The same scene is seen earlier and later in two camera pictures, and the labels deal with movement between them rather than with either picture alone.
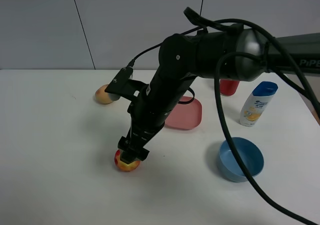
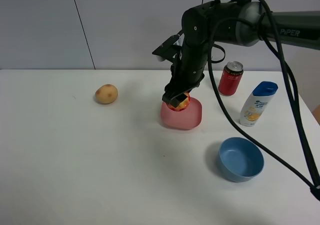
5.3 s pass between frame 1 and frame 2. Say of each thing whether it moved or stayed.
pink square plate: stayed
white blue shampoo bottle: stayed
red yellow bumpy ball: moved
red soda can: stayed
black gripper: moved
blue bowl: stayed
